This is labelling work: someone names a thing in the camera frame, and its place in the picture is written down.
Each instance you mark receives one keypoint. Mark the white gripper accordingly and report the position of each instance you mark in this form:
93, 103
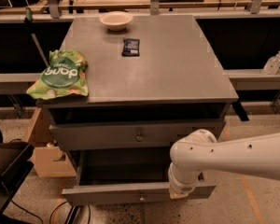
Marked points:
179, 187

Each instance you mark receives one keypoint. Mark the grey drawer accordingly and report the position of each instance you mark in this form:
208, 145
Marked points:
86, 136
122, 175

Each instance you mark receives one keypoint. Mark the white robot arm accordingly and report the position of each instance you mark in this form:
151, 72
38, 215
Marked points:
200, 151

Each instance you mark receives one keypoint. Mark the grey top drawer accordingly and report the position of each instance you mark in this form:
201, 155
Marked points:
86, 136

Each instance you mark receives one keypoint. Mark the grey drawer cabinet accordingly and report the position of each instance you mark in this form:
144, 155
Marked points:
176, 77

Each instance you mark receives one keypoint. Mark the wooden box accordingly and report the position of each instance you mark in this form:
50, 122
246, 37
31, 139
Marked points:
48, 159

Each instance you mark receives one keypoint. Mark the dark blue snack packet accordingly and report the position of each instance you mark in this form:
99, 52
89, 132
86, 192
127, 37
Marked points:
131, 47

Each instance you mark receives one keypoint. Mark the clear sanitizer bottle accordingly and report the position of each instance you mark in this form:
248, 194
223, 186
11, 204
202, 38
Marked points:
272, 65

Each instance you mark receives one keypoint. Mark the green chips bag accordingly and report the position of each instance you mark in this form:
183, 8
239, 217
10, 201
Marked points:
64, 76

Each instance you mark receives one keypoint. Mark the black chair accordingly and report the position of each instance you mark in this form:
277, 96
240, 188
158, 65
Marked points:
15, 165

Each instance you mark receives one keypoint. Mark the white bowl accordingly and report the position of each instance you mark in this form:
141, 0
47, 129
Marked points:
116, 20

